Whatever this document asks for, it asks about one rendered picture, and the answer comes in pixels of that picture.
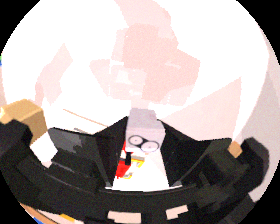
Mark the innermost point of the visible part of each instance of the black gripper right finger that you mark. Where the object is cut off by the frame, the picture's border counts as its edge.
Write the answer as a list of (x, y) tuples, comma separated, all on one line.
[(181, 153)]

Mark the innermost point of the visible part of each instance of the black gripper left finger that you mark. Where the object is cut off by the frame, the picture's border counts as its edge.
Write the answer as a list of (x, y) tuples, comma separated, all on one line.
[(103, 147)]

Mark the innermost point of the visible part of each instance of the grey rectangular block with notch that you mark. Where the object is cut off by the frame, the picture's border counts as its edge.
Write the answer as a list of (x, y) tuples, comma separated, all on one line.
[(143, 133)]

